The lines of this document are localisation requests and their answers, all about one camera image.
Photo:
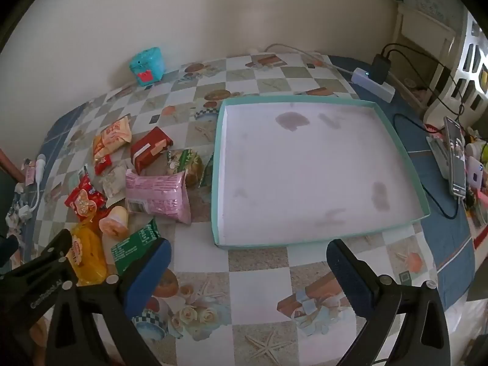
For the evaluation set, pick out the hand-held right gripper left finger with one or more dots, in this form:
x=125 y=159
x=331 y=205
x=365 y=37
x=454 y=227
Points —
x=152 y=270

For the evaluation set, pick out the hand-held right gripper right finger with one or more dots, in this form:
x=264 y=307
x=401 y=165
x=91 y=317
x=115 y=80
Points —
x=347 y=278

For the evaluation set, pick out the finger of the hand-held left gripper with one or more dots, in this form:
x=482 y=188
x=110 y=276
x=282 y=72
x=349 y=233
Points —
x=42 y=270

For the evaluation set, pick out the dark green snack packet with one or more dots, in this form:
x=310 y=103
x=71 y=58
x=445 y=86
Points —
x=133 y=242

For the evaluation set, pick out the yellow snack packet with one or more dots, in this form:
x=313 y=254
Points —
x=89 y=255

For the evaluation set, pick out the orange jelly cup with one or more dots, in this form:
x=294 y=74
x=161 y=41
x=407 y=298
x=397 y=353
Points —
x=114 y=223

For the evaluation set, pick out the pink snack packet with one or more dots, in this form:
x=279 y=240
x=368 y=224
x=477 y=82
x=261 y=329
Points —
x=158 y=196

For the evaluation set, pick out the red cartoon snack packet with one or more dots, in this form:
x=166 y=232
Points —
x=84 y=200

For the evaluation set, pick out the white snack packet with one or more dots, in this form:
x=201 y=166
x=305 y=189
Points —
x=113 y=185

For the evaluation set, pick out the brown bun packet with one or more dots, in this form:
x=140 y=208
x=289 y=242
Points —
x=188 y=167

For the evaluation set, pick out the small red snack packet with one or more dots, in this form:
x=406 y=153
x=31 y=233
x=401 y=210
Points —
x=102 y=164

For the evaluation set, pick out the dark red snack box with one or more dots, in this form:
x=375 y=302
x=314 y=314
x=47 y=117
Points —
x=150 y=152

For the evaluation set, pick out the clear plastic tray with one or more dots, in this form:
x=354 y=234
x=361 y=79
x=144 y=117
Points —
x=305 y=167

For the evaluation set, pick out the orange snack packet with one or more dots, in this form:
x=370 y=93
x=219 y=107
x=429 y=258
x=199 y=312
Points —
x=112 y=137

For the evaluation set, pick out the checkered printed tablecloth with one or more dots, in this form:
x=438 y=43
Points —
x=244 y=274

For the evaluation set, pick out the small pink packet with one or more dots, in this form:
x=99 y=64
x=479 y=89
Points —
x=29 y=171

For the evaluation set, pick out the blue plaid tablecloth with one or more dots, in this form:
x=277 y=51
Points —
x=446 y=236

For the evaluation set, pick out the smartphone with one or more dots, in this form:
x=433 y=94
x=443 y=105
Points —
x=455 y=156

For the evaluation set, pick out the white power bank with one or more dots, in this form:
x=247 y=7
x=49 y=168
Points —
x=476 y=173

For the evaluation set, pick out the white power strip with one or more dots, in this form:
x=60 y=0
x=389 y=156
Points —
x=375 y=84

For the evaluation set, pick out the teal toy tin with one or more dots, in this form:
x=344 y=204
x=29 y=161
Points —
x=146 y=66

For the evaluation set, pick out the black power adapter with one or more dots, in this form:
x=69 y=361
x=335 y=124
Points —
x=380 y=68

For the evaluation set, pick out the white plastic rack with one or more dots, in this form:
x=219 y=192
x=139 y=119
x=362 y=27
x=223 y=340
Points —
x=471 y=64

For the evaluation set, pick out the brown wooden post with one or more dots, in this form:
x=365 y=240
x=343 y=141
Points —
x=9 y=166

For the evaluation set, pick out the white chair frame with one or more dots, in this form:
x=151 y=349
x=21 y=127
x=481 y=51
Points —
x=423 y=23

